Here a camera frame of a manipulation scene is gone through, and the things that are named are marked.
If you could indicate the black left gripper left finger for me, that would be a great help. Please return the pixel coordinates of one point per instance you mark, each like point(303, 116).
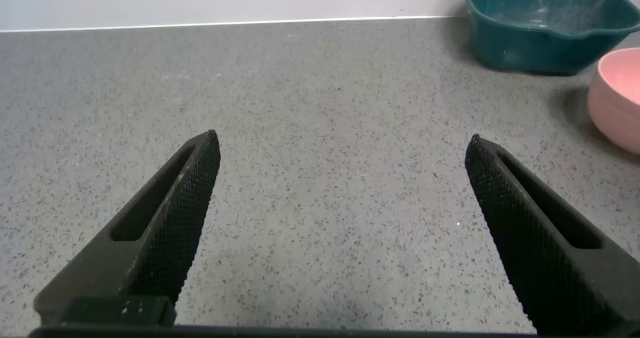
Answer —
point(150, 238)

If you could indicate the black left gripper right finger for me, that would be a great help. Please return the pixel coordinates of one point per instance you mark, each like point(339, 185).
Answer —
point(540, 248)

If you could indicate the teal plastic basin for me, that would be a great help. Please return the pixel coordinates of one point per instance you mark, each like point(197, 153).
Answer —
point(530, 48)

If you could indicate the pink bowl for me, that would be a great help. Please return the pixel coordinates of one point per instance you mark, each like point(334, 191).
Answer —
point(617, 103)

